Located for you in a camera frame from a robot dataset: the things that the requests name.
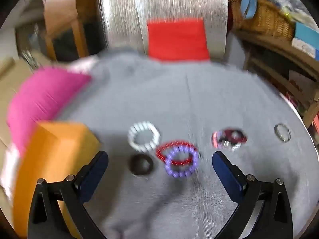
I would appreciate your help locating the teal box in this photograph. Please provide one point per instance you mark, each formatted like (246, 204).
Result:
(306, 39)

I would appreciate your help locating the wicker basket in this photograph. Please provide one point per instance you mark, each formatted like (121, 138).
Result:
(269, 20)

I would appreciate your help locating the orange cardboard box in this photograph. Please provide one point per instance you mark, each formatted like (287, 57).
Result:
(53, 169)

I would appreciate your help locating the metal bangle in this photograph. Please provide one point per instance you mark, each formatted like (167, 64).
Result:
(282, 132)

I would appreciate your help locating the blue cloth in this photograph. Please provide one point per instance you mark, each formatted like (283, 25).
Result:
(250, 1)

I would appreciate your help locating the wooden cabinet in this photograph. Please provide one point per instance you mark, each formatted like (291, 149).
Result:
(64, 12)

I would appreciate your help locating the pink pillow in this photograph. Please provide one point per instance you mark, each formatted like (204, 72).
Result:
(42, 97)

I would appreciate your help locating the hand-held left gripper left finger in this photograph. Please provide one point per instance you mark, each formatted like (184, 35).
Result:
(93, 176)

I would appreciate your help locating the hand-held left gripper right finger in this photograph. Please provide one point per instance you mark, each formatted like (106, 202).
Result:
(228, 176)

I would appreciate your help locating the red pillow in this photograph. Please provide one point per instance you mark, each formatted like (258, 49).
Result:
(177, 39)

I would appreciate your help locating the silver foil insulation mat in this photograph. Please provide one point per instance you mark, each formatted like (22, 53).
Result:
(119, 22)

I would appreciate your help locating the grey blanket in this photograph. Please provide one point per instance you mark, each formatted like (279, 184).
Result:
(189, 104)

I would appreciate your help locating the wooden shelf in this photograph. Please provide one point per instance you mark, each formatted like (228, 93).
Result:
(274, 54)

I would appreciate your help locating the beige sofa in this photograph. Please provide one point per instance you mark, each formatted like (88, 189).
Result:
(12, 79)

